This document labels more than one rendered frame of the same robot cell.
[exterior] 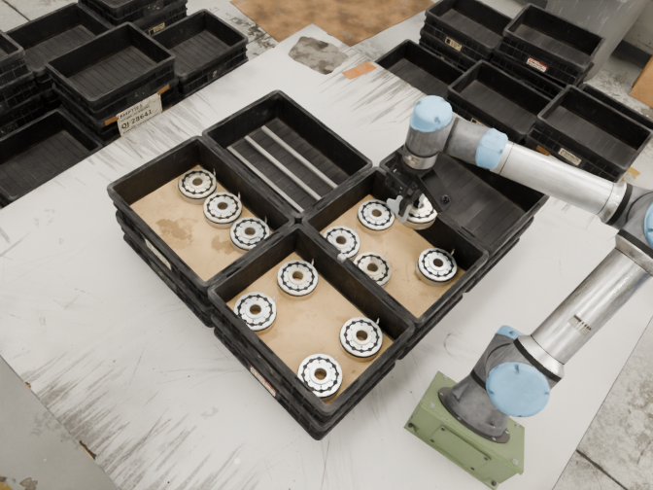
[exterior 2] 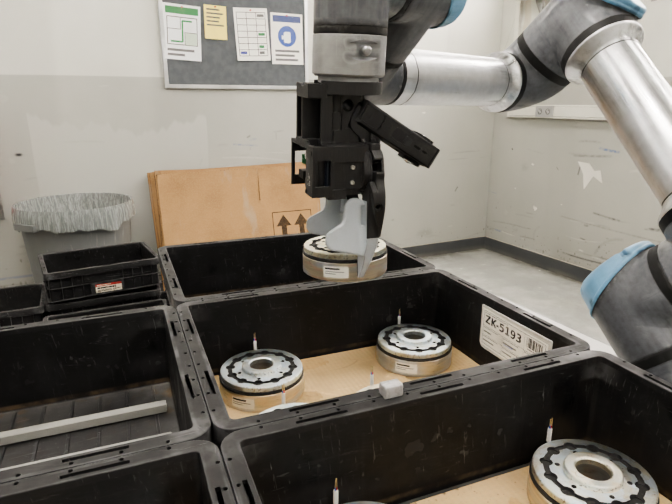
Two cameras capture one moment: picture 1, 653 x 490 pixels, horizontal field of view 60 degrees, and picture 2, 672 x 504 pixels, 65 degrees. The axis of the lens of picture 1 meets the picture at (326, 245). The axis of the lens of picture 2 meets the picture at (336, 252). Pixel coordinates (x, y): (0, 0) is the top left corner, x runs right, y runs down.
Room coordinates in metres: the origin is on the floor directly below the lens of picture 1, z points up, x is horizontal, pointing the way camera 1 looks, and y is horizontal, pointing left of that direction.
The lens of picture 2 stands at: (0.59, 0.33, 1.18)
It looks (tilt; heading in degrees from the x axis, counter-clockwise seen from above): 16 degrees down; 302
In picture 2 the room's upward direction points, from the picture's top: straight up
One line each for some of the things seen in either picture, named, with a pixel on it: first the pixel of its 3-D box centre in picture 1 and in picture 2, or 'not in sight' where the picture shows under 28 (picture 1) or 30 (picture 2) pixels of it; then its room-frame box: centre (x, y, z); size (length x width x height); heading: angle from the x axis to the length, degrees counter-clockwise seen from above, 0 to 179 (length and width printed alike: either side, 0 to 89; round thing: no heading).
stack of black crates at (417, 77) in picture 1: (417, 89); not in sight; (2.29, -0.30, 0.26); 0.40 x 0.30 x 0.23; 58
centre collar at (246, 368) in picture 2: (376, 213); (261, 365); (0.98, -0.12, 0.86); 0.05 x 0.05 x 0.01
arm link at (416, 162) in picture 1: (419, 152); (350, 59); (0.88, -0.16, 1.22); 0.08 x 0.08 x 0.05
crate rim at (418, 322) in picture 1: (395, 240); (365, 332); (0.87, -0.17, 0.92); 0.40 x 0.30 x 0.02; 54
